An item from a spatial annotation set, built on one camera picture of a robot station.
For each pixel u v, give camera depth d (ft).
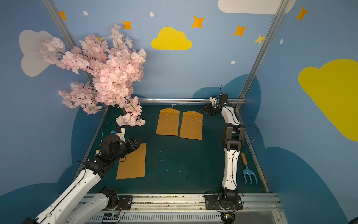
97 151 3.05
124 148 2.14
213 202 2.46
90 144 3.34
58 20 2.40
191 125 3.63
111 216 2.39
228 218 2.40
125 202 2.43
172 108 3.67
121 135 2.31
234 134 2.20
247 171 2.79
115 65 1.96
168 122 3.69
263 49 2.78
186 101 4.90
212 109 3.19
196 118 3.65
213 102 3.16
